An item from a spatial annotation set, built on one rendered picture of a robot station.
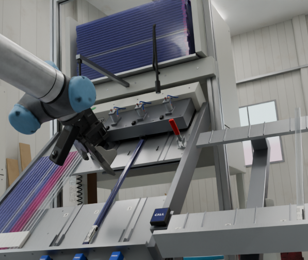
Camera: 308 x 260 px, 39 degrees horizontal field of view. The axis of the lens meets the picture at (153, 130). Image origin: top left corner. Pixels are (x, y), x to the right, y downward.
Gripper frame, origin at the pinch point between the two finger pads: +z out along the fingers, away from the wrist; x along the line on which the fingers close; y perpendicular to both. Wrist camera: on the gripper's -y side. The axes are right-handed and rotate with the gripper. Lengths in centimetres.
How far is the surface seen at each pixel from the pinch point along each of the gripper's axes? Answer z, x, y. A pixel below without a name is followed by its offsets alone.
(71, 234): 6.6, -4.8, -18.1
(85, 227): 6.9, -6.3, -14.3
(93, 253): 5.3, -17.8, -18.2
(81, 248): 3.5, -15.4, -19.5
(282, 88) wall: 584, 544, 651
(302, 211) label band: -3, -61, 13
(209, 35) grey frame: 1, 17, 69
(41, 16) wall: 139, 703, 258
